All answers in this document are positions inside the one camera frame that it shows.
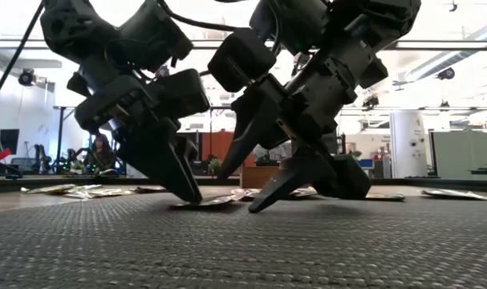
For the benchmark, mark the black wall monitor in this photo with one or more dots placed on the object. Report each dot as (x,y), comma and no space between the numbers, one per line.
(4,140)

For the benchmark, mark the blue bin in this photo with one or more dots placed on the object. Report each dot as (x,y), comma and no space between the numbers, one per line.
(365,163)

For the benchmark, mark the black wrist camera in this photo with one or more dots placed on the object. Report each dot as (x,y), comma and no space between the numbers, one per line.
(181,94)
(241,60)

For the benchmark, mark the grey woven placemat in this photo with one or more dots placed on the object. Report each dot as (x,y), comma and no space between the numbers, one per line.
(243,257)

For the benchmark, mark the person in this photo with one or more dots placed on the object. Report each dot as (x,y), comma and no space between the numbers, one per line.
(273,152)
(100,154)

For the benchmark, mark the green partition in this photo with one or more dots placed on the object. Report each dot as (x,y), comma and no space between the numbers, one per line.
(463,154)

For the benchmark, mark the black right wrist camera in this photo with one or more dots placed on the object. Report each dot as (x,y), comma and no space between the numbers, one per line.
(241,60)

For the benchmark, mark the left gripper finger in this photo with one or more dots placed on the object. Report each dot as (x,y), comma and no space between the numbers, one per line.
(163,160)
(189,154)

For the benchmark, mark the black ceiling spotlight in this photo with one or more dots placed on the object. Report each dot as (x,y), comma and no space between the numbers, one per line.
(446,73)
(26,77)
(162,72)
(370,101)

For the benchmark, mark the orange partition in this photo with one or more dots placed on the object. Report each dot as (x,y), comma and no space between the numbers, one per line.
(219,146)

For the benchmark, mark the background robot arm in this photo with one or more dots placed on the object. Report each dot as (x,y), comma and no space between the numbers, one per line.
(40,156)

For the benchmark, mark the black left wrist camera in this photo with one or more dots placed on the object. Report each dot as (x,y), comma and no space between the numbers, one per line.
(181,94)

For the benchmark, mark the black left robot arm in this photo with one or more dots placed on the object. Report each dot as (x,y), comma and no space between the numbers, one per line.
(78,24)

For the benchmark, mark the small potted plant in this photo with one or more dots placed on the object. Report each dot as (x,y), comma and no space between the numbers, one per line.
(215,166)

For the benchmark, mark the white round pillar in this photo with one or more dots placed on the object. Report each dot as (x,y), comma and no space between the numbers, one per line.
(407,144)

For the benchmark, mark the black background rig frame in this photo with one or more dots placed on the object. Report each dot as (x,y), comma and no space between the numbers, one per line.
(210,132)
(60,140)

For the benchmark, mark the yellow tea packet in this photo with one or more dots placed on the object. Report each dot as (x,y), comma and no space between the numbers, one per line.
(114,192)

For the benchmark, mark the wooden compartment box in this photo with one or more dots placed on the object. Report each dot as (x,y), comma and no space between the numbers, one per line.
(255,176)

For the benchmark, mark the grey cabinet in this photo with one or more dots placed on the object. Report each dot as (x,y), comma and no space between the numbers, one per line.
(381,166)

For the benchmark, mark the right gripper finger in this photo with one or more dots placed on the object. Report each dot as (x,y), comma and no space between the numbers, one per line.
(255,116)
(303,176)

